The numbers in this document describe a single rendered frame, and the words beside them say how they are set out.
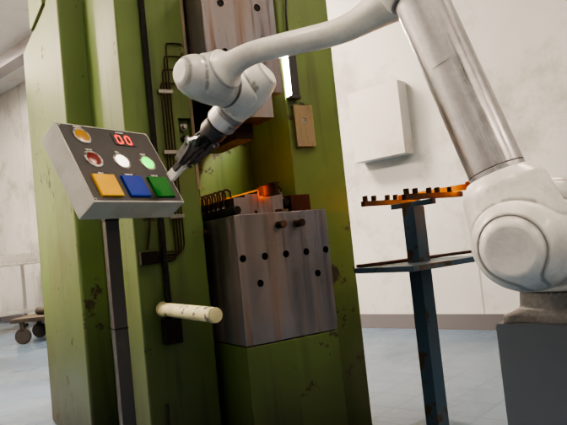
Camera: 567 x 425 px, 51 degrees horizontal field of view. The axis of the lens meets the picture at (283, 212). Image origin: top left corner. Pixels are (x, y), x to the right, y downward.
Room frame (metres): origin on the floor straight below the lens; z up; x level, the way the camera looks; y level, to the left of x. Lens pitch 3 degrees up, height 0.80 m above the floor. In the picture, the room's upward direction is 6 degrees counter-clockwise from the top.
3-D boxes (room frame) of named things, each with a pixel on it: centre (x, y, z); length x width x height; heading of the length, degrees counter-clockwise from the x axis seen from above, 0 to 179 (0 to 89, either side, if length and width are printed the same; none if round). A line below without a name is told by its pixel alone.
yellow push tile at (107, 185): (1.62, 0.47, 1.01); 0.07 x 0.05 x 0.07; 146
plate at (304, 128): (2.40, -0.12, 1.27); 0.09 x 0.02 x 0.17; 121
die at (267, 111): (2.31, 0.19, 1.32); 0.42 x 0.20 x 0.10; 31
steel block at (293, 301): (2.35, 0.15, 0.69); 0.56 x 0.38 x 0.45; 31
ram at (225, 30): (2.33, 0.16, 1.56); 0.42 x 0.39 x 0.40; 31
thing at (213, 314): (1.87, 0.33, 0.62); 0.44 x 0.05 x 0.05; 31
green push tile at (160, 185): (1.78, 0.36, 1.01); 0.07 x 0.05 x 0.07; 146
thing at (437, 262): (2.27, -0.49, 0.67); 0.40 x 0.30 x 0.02; 126
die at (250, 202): (2.31, 0.19, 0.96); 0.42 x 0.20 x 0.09; 31
